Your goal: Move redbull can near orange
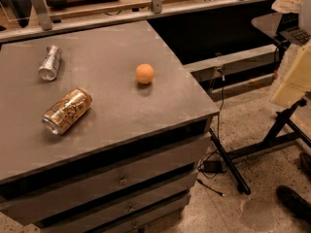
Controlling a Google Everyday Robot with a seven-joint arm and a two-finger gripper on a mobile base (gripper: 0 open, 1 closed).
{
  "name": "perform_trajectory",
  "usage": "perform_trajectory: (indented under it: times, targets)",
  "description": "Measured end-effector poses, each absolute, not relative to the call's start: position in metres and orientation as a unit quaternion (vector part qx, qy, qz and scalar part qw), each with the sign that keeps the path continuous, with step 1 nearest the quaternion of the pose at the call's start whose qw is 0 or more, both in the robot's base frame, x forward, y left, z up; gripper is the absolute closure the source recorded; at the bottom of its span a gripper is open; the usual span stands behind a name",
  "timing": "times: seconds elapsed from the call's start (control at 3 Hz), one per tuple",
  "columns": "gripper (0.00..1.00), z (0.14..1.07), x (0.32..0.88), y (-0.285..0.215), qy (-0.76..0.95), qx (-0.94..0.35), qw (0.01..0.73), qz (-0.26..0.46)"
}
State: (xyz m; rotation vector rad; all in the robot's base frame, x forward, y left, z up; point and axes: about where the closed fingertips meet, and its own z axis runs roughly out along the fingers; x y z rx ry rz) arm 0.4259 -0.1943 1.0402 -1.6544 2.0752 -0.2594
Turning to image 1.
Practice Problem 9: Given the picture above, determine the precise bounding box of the top grey drawer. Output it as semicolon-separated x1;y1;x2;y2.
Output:
1;133;210;225

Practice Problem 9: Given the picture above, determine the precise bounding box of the middle grey drawer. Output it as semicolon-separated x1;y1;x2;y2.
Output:
40;171;197;233

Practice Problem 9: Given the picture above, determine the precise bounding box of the black metal stand frame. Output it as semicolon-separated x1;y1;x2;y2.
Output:
209;98;311;195

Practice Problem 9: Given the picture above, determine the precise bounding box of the grey drawer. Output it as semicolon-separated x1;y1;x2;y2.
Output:
40;171;197;233
93;192;190;233
1;133;210;225

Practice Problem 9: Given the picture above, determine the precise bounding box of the black power cable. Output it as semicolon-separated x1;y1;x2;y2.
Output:
195;66;226;198

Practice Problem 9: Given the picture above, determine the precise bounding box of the orange fruit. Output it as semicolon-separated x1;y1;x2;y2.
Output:
135;64;155;84

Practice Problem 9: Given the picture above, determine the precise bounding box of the black shoe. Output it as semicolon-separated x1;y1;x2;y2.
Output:
276;185;311;224

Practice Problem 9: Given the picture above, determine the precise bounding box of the gold patterned drink can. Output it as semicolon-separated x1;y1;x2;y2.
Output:
42;87;92;135

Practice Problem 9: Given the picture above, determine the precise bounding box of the grey side desk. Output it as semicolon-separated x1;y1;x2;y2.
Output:
251;13;290;46

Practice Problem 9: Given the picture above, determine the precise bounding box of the bottom grey drawer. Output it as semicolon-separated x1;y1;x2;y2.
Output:
93;192;190;233

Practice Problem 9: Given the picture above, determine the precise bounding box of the metal railing frame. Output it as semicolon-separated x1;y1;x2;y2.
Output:
0;0;265;44

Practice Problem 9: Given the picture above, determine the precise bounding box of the silver redbull can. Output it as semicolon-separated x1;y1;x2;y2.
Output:
38;45;62;82

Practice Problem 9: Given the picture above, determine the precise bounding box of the black power adapter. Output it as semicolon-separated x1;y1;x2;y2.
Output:
203;160;223;173

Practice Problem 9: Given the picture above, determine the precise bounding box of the yellow foam block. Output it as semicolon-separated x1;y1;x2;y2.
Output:
269;43;311;108

